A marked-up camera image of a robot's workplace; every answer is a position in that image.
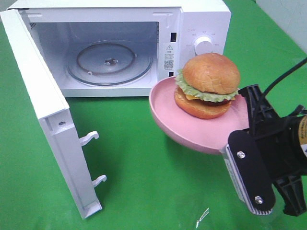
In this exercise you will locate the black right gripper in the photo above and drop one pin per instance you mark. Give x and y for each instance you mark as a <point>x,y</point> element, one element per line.
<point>283,145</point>

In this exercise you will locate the pink plate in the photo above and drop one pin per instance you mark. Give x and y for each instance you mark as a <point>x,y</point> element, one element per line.
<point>203,135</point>

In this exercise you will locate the burger with lettuce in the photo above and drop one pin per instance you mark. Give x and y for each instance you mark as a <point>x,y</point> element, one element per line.
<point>207,85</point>

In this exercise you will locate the white microwave door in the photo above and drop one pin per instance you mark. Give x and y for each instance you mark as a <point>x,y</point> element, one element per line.
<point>53,114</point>

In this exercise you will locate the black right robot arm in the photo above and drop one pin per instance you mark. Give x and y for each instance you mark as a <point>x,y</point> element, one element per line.
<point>282,142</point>

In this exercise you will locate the clear tape patch centre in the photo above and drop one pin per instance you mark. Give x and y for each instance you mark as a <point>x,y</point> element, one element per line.
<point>203,222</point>

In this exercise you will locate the green table cloth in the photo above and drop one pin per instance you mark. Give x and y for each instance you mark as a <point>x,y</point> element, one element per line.
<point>153,183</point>

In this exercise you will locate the upper white microwave knob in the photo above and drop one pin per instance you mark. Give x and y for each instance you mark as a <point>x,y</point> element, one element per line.
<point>202,45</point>

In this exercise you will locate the glass microwave turntable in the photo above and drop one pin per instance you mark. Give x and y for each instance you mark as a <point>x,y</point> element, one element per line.
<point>112,62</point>

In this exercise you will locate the white microwave oven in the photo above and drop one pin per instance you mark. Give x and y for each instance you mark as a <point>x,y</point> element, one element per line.
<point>59,28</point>

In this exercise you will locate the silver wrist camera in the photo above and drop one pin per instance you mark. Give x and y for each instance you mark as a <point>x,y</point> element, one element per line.
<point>248,173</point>

